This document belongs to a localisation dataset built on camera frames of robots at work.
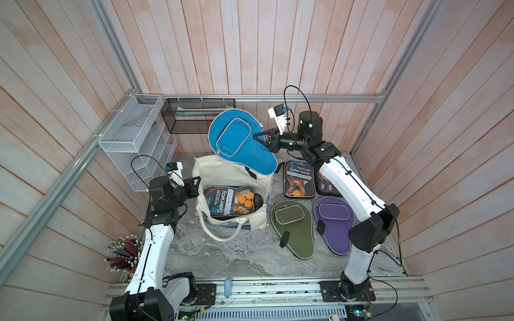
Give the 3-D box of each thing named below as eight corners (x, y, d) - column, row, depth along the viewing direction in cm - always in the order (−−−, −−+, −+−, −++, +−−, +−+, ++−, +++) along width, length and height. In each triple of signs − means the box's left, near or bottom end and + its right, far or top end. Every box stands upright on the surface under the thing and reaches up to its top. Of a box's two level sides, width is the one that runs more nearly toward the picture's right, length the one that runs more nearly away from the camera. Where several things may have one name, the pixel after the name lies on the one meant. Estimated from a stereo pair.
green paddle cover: (273, 259, 83) (274, 258, 81) (270, 202, 100) (270, 200, 99) (318, 259, 83) (320, 258, 81) (307, 202, 100) (308, 200, 99)
